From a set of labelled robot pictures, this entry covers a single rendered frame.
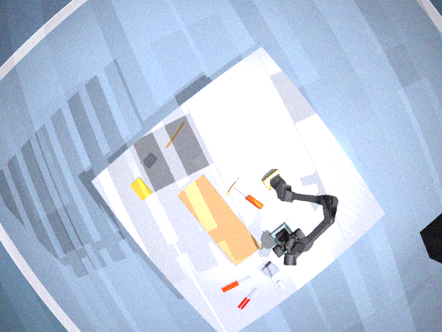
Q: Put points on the orange-handled awl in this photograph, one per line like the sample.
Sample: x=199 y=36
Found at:
x=231 y=286
x=253 y=200

